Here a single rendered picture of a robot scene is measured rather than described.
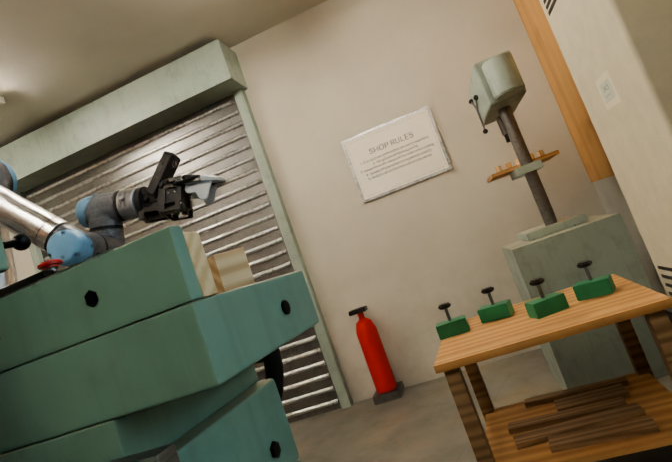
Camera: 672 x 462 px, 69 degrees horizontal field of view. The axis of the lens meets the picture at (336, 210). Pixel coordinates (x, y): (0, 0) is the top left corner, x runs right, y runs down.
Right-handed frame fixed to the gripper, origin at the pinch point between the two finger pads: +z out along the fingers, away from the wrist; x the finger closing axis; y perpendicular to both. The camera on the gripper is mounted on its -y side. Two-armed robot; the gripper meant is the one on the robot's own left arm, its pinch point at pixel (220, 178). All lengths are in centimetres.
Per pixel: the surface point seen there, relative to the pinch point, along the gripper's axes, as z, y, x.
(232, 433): 22, 52, 56
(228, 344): 26, 45, 66
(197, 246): 25, 38, 68
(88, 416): 15, 49, 66
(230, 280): 22, 38, 54
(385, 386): 12, 54, -231
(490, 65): 91, -75, -94
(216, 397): 20, 49, 54
